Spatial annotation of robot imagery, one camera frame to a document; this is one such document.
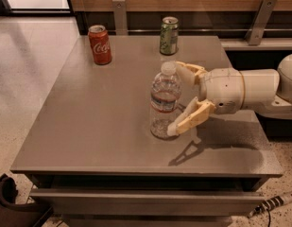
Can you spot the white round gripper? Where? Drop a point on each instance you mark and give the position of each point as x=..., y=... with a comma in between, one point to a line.
x=221, y=88

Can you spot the clear plastic water bottle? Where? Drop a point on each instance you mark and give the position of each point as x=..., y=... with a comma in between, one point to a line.
x=164, y=99

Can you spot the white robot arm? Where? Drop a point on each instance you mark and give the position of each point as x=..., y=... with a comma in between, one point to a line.
x=267, y=92

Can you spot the green soda can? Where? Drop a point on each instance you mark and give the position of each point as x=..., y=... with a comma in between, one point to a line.
x=169, y=35

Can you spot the red Coca-Cola can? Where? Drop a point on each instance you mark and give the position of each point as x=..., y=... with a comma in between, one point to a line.
x=100, y=44

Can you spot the dark object bottom left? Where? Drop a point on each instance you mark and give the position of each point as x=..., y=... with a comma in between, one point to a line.
x=20, y=215

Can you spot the right metal bracket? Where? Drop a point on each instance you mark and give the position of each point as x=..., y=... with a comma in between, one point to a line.
x=255, y=34

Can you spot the metal bracket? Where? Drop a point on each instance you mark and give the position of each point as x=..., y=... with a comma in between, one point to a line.
x=255, y=34
x=120, y=17

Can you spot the left metal bracket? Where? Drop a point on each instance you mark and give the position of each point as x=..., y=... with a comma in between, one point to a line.
x=120, y=17

